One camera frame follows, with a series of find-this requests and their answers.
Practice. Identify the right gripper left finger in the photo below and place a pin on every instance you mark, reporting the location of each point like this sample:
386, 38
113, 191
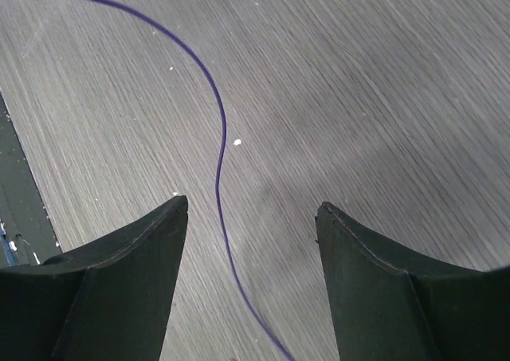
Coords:
107, 300

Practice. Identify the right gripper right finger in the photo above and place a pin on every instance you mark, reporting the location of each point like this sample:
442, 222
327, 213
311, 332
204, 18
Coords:
389, 302

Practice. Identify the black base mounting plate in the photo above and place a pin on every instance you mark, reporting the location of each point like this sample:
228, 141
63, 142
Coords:
27, 234

